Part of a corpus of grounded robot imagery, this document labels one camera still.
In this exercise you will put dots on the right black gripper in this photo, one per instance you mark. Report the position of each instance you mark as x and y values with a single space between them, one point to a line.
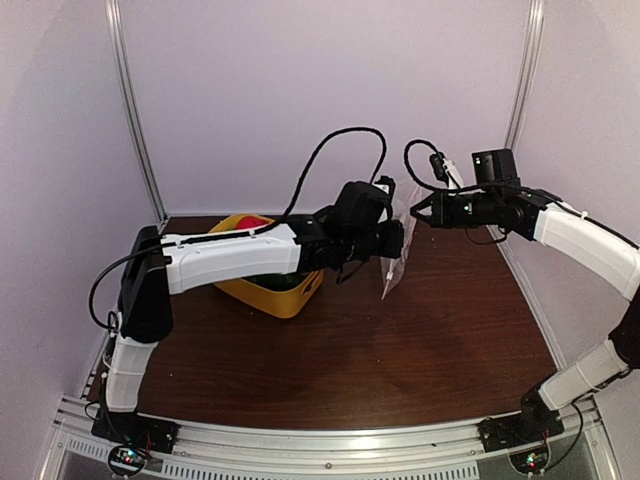
440 218

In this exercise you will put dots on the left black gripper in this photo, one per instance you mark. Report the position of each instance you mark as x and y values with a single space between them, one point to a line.
393 248

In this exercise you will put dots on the clear zip top bag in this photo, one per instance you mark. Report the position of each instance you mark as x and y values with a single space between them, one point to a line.
392 269

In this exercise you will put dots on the large red tomato toy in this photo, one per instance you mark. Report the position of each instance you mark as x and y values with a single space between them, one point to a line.
250 222

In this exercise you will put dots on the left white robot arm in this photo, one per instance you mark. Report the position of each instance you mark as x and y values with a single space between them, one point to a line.
358 226

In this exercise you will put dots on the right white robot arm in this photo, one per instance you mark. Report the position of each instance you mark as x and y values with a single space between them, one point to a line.
579 277

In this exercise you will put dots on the green cucumber toy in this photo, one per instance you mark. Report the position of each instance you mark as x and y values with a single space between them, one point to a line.
277 282

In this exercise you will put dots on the yellow plastic basket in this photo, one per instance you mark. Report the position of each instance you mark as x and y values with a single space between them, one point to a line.
279 304

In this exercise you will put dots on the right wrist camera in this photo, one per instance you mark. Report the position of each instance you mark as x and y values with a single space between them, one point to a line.
445 171

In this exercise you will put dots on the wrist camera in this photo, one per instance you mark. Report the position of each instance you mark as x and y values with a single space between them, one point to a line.
445 171
387 186

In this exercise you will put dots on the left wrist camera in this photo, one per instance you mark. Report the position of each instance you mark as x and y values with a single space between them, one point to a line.
387 186

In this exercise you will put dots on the right aluminium frame post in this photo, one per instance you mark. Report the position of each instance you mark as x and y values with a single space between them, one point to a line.
529 61

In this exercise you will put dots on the aluminium frame post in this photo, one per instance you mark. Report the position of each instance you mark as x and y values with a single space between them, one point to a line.
117 35
529 61

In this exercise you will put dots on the aluminium front rail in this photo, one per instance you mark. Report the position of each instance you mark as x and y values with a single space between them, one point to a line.
451 450

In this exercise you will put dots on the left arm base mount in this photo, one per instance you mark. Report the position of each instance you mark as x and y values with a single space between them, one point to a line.
135 439

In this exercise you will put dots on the left aluminium frame post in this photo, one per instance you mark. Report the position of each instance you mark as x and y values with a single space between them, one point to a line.
117 35

